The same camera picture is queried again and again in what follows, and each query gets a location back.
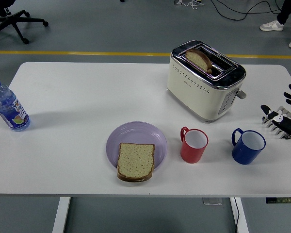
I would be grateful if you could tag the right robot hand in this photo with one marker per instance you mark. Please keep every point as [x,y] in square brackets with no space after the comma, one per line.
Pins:
[288,125]

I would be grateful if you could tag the blue enamel cup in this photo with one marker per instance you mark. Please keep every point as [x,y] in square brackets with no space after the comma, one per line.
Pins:
[245,155]

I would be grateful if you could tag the red enamel cup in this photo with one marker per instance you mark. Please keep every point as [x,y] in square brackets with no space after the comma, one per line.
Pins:
[191,155]

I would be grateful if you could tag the rounded bread slice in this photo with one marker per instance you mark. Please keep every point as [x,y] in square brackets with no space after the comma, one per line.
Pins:
[197,59]

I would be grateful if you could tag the square bread slice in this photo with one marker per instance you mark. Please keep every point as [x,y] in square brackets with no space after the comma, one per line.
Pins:
[135,161]

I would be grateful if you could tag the metal toast rack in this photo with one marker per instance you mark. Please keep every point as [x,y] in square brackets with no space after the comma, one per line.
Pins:
[271,124]

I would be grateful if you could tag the black table control panel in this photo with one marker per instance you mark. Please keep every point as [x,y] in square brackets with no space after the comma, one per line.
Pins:
[271,200]

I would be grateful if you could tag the cream and chrome toaster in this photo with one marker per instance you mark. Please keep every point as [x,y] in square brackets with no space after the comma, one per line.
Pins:
[196,97]

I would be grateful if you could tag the white table leg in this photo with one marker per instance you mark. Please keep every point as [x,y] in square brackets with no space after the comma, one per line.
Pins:
[61,216]
[243,218]

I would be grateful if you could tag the person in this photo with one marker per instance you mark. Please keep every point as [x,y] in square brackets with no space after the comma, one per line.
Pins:
[287,9]

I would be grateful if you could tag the purple plate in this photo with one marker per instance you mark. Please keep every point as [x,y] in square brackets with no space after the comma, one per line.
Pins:
[135,133]

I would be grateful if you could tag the blue-capped drink bottle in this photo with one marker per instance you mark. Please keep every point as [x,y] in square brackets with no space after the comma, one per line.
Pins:
[9,109]

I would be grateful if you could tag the black office chair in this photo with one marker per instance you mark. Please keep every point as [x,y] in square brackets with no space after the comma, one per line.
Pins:
[13,18]

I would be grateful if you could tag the grey under-table bracket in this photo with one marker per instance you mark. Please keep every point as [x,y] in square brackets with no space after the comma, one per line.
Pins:
[213,201]

